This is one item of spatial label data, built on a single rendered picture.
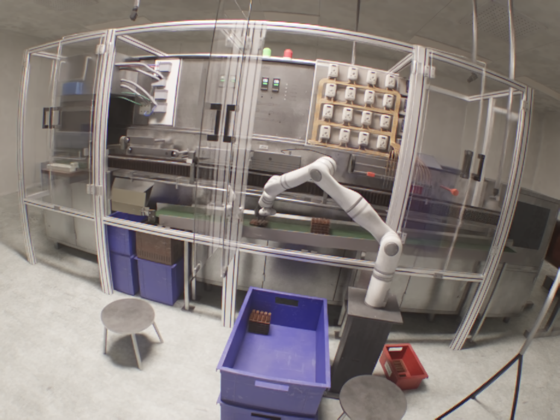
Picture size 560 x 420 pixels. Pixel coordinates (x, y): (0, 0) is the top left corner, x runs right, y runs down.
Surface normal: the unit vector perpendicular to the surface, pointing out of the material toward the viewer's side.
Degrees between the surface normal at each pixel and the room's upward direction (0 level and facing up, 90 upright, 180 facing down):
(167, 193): 90
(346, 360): 90
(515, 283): 90
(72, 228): 90
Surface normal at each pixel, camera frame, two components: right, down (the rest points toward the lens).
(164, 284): -0.11, 0.25
